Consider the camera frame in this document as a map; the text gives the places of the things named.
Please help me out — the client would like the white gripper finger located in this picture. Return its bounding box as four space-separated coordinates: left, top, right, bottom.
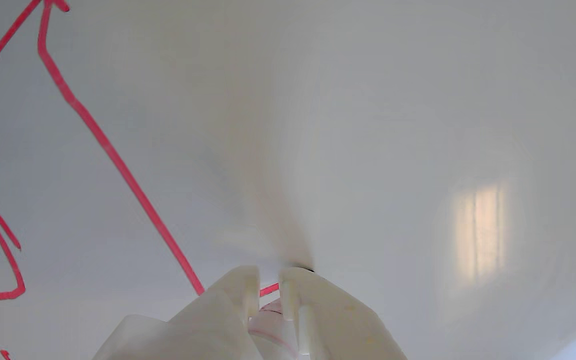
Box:
91 265 265 360
277 266 410 360

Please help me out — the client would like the red whiteboard marker pen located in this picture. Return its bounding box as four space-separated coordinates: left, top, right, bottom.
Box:
249 298 301 360

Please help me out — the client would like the large white whiteboard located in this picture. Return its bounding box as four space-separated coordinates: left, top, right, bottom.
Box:
0 0 576 360

